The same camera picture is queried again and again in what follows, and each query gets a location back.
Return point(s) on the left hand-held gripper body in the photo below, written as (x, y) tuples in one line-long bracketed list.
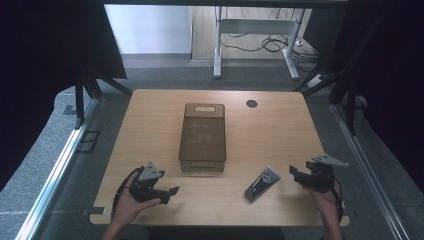
[(149, 176)]

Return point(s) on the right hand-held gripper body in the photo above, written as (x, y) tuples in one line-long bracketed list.
[(321, 174)]

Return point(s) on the person's right hand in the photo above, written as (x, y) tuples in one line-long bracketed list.
[(325, 201)]

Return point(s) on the person's left hand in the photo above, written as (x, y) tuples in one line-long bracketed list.
[(128, 206)]

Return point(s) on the grey squeeze tube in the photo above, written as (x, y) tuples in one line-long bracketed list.
[(261, 184)]

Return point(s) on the brown translucent plastic basket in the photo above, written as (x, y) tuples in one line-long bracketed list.
[(202, 138)]

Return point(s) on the dark round table grommet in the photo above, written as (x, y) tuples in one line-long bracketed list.
[(252, 103)]

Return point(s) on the black metal stand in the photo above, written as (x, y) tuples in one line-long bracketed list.
[(87, 87), (346, 86)]

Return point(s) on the black curtain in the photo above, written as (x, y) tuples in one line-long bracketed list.
[(43, 66), (390, 73)]

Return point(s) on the aluminium floor rail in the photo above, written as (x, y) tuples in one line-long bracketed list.
[(365, 166), (55, 173)]

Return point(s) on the white metal desk frame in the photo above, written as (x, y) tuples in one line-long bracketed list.
[(256, 25)]

